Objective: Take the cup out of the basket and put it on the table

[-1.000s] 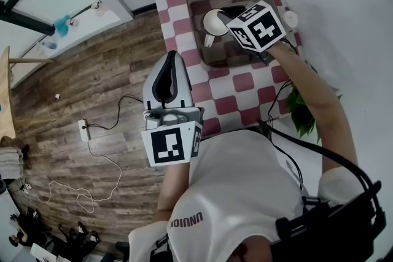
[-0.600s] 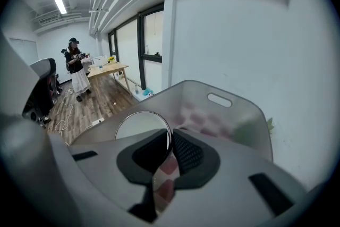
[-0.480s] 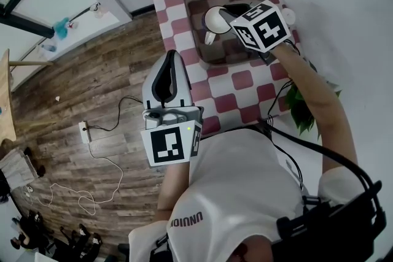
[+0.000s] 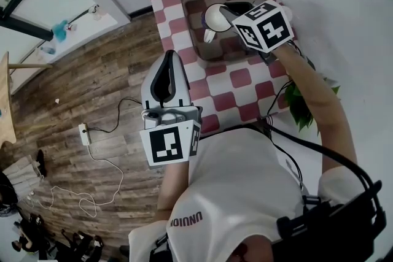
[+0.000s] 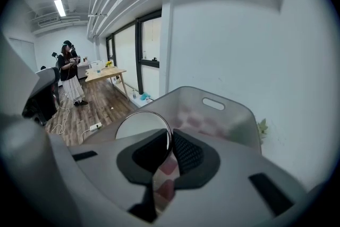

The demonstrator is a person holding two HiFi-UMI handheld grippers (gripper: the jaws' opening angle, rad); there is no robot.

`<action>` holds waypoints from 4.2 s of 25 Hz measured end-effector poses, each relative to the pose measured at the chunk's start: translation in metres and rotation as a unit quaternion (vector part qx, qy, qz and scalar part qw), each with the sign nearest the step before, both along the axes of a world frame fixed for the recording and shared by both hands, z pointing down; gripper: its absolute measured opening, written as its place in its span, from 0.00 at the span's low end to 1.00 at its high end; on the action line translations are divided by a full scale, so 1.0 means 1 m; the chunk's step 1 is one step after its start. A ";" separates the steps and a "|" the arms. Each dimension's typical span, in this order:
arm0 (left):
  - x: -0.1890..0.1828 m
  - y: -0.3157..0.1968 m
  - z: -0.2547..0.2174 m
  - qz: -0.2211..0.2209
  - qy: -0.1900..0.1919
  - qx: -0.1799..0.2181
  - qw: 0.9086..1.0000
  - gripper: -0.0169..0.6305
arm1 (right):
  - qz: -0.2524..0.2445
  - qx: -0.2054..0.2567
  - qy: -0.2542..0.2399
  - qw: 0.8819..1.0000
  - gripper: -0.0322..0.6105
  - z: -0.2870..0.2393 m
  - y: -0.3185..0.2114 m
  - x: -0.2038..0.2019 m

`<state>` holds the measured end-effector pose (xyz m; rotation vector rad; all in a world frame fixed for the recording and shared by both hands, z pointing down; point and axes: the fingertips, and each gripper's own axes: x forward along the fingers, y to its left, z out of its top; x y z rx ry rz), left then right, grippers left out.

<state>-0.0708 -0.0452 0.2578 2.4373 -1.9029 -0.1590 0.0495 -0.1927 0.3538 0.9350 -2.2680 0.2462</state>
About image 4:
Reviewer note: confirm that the person's bare neck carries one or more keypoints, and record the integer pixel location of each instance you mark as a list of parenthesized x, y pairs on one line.
[(250, 250)]

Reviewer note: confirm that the small white power strip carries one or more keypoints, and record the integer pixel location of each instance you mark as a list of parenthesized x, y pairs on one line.
[(30, 195)]

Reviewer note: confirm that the person's right forearm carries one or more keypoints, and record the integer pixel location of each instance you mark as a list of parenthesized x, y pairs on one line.
[(319, 107)]

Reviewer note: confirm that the person's white t-shirt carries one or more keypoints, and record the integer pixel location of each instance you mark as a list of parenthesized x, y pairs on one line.
[(236, 181)]

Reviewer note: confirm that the wooden table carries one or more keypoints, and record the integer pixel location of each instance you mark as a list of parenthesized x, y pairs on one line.
[(6, 107)]

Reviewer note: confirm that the green leafy potted plant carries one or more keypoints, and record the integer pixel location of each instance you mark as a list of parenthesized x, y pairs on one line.
[(299, 113)]

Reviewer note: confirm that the red white checkered tablecloth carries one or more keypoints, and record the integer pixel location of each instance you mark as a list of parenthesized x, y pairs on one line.
[(239, 79)]

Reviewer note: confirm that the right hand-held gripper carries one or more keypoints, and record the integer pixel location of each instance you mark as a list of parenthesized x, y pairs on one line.
[(270, 30)]

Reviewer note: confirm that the black chest pack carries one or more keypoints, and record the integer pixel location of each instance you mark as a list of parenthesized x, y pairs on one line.
[(334, 233)]

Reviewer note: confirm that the person's black trousers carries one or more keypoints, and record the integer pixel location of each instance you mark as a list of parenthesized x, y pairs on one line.
[(245, 129)]

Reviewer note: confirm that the person's left forearm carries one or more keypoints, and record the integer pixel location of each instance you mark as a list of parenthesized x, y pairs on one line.
[(173, 187)]

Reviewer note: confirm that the clear plastic bottle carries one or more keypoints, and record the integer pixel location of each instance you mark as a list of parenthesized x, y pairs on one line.
[(48, 50)]

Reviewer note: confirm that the blue duster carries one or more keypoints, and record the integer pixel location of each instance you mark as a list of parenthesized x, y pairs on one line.
[(59, 30)]

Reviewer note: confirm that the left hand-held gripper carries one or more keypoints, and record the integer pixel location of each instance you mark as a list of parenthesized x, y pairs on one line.
[(167, 145)]

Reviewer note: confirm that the small vial with red liquid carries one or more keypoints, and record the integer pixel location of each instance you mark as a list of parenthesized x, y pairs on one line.
[(71, 27)]

